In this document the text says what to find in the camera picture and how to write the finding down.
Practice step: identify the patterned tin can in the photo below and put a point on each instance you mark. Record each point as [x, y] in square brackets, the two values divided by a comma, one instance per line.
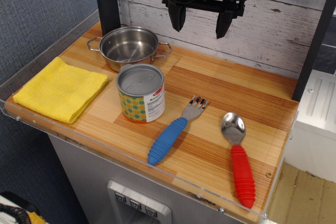
[141, 92]

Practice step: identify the stainless steel pot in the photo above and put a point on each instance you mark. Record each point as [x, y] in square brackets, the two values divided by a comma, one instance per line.
[129, 45]

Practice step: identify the clear acrylic edge guard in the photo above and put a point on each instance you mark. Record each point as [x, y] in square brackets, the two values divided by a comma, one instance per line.
[217, 69]

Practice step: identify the yellow folded cloth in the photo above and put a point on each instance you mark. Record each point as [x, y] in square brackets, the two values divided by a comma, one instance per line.
[60, 91]

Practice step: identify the white toy appliance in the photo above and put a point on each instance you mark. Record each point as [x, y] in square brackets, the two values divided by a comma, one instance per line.
[311, 143]

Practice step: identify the grey toy fridge cabinet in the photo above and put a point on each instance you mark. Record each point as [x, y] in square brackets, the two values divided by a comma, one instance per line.
[115, 188]

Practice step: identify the black yellow object corner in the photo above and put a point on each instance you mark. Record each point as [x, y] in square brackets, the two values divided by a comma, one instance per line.
[15, 209]

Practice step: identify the blue handled fork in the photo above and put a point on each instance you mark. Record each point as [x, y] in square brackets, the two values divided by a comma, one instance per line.
[163, 144]

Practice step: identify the black left post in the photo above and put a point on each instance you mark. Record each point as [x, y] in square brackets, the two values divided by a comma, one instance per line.
[109, 15]

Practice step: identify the black post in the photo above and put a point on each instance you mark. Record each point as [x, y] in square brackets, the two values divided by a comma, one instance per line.
[109, 15]
[314, 48]

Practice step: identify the red handled spoon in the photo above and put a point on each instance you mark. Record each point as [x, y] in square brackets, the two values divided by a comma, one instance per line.
[233, 129]

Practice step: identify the black right post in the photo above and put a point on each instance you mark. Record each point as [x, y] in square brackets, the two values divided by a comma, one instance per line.
[314, 48]

